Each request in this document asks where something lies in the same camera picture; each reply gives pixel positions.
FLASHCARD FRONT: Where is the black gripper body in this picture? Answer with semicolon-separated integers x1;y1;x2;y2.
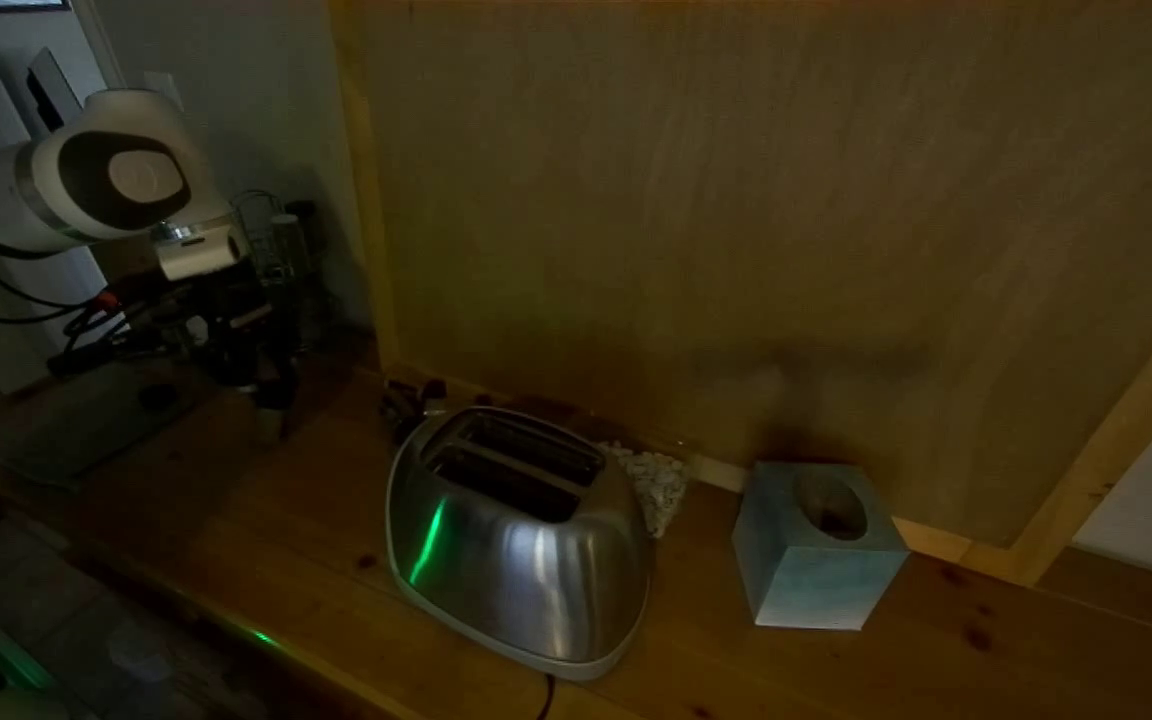
188;253;281;392

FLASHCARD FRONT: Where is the dark flat mat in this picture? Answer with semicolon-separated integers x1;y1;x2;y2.
0;351;230;493

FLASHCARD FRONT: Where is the silver two-slot toaster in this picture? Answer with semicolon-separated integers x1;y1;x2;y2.
381;402;657;687

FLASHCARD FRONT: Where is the crinkled clear plastic bag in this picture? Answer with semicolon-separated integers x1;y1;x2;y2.
607;442;697;543

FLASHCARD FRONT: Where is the large wooden board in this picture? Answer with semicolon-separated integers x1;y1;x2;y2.
326;0;1152;594

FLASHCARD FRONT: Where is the light blue tissue box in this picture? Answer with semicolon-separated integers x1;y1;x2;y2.
729;457;915;637

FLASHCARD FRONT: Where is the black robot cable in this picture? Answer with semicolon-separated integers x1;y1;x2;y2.
0;204;207;383

